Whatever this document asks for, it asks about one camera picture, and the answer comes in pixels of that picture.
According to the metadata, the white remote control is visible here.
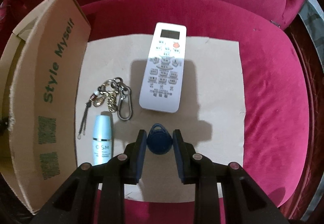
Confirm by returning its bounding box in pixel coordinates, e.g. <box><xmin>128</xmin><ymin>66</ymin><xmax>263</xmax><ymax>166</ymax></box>
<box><xmin>139</xmin><ymin>22</ymin><xmax>187</xmax><ymax>113</ymax></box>

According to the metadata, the metal keychain with carabiner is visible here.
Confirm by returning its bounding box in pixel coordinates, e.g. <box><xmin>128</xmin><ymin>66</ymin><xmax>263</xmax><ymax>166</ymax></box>
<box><xmin>77</xmin><ymin>77</ymin><xmax>133</xmax><ymax>140</ymax></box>

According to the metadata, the cardboard box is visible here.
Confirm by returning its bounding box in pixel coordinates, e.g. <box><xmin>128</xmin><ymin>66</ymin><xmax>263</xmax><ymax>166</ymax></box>
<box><xmin>1</xmin><ymin>0</ymin><xmax>91</xmax><ymax>214</ymax></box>

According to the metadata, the blue key fob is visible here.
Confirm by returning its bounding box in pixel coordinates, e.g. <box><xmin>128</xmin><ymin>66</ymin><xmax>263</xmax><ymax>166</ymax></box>
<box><xmin>147</xmin><ymin>123</ymin><xmax>173</xmax><ymax>155</ymax></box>

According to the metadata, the red velvet tufted armchair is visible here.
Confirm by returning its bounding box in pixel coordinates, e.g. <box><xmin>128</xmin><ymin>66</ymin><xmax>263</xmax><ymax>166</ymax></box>
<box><xmin>0</xmin><ymin>0</ymin><xmax>316</xmax><ymax>224</ymax></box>

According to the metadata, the brown paper sheet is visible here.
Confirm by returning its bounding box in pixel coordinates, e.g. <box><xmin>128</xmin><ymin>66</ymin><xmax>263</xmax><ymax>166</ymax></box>
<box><xmin>76</xmin><ymin>34</ymin><xmax>246</xmax><ymax>203</ymax></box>

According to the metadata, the grey plaid blanket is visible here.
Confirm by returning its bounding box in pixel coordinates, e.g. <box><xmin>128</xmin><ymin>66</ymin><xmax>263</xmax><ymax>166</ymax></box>
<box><xmin>299</xmin><ymin>0</ymin><xmax>323</xmax><ymax>221</ymax></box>

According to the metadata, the light blue cosmetic bottle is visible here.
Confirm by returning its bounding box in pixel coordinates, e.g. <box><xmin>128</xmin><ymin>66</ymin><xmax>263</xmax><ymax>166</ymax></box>
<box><xmin>92</xmin><ymin>115</ymin><xmax>113</xmax><ymax>165</ymax></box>

